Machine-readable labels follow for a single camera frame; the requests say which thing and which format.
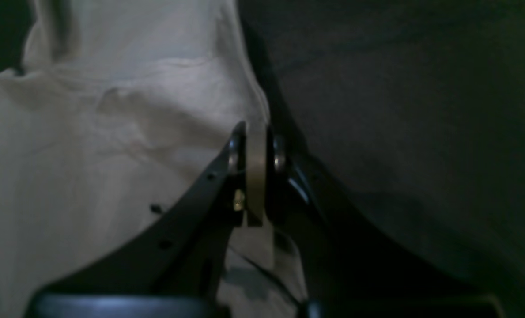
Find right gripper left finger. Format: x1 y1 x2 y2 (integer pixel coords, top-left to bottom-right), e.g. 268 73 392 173
24 122 246 318

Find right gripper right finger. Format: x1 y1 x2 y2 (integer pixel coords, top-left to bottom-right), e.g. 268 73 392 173
245 127 504 318

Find grey T-shirt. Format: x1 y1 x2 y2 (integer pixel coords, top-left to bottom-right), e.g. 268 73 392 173
0 0 309 318

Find black table cloth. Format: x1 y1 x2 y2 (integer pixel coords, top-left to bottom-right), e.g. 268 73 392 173
0 0 525 318

